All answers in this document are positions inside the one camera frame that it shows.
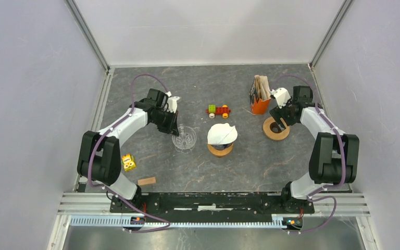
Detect wooden ring stand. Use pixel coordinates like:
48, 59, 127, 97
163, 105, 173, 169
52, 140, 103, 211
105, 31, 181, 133
262, 117, 290, 141
207, 143, 233, 157

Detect orange coffee filter box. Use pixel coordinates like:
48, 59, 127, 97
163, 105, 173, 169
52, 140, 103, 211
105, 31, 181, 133
249, 75, 271, 115

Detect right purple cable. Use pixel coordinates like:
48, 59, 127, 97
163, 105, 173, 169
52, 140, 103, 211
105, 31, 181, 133
271, 74, 347, 235

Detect blue plastic dripper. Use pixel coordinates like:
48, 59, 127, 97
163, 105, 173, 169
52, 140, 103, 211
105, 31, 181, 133
210, 142, 233, 151

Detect clear plastic dripper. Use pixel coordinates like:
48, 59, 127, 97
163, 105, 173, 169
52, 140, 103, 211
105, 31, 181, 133
172, 125, 197, 154

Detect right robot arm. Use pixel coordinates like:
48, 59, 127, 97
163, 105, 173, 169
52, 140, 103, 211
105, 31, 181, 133
264, 86, 359, 213

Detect white paper coffee filter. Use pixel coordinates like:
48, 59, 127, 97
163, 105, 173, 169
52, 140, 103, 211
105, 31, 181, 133
207, 123, 238, 145

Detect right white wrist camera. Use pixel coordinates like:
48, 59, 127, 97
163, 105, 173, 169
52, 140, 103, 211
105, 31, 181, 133
270, 87, 291, 109

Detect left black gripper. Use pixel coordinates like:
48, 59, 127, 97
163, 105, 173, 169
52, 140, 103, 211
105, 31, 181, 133
151, 108, 179, 136

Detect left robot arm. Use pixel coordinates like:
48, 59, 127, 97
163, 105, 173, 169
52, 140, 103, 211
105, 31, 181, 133
77, 89, 180, 212

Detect small wooden block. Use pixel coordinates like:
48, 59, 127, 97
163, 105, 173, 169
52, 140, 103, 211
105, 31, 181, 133
137, 177, 157, 186

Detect white slotted cable duct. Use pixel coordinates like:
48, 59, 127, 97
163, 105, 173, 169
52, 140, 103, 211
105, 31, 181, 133
70, 214, 303, 229

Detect toy brick car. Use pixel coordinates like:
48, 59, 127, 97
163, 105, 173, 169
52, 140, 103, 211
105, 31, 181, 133
205, 105, 231, 119

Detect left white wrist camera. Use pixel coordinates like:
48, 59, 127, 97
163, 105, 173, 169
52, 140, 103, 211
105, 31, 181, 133
166, 91, 180, 113

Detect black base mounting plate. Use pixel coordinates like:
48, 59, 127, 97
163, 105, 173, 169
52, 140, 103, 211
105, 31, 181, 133
109, 192, 315, 223

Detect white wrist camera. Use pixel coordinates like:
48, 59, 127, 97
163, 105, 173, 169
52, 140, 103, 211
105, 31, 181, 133
166, 91, 180, 113
270, 87, 291, 109

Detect yellow juice carton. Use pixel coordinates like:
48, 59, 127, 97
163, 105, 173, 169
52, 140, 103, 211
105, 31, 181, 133
121, 154, 136, 172

